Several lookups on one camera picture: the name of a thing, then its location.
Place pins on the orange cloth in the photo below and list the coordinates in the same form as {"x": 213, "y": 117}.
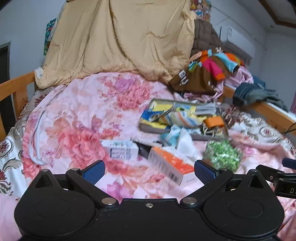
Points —
{"x": 214, "y": 121}

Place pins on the striped yellow plush toy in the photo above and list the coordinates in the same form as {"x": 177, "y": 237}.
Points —
{"x": 184, "y": 119}

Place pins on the black patterned sock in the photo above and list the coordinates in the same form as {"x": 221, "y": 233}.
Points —
{"x": 144, "y": 147}

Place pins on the white blue carton box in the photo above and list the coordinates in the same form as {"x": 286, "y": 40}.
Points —
{"x": 120, "y": 150}

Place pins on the brown quilted jacket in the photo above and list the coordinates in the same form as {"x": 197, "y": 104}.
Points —
{"x": 205, "y": 37}

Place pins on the grey green garment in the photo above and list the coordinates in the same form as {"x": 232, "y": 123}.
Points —
{"x": 270, "y": 96}

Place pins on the blue denim jeans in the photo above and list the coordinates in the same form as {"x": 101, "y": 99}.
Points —
{"x": 244, "y": 89}

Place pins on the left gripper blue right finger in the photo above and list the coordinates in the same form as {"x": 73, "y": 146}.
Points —
{"x": 204, "y": 172}

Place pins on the white wall air conditioner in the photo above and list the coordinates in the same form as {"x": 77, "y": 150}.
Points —
{"x": 237, "y": 42}

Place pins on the teal white striped cloth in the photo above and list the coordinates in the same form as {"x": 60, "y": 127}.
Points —
{"x": 171, "y": 138}

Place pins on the green white bead bag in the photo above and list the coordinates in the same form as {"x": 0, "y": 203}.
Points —
{"x": 222, "y": 155}

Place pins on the pink floral quilt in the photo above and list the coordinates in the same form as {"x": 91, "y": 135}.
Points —
{"x": 133, "y": 200}

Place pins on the wooden bed frame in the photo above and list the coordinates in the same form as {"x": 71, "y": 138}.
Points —
{"x": 281, "y": 120}

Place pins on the lilac pink garment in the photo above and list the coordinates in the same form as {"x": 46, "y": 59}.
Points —
{"x": 242, "y": 75}

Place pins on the white gauze cloth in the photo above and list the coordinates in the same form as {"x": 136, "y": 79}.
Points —
{"x": 185, "y": 146}

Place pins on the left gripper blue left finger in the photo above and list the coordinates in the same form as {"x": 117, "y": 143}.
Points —
{"x": 94, "y": 172}

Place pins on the colourful brown striped garment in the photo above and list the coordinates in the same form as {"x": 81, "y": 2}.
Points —
{"x": 205, "y": 71}

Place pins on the grey cloth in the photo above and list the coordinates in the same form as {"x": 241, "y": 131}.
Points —
{"x": 206, "y": 109}

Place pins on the beige dotted blanket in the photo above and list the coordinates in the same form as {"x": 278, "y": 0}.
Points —
{"x": 150, "y": 38}

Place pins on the orange white carton box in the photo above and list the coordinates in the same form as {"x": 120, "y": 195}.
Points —
{"x": 177, "y": 167}

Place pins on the colourful wall poster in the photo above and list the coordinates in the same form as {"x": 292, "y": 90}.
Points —
{"x": 202, "y": 9}

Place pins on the teal wall poster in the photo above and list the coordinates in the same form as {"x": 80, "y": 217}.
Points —
{"x": 48, "y": 34}

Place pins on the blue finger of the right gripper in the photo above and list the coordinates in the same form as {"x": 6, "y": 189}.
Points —
{"x": 289, "y": 163}

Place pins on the cartoon picture tray box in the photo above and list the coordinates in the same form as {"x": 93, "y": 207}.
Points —
{"x": 148, "y": 121}

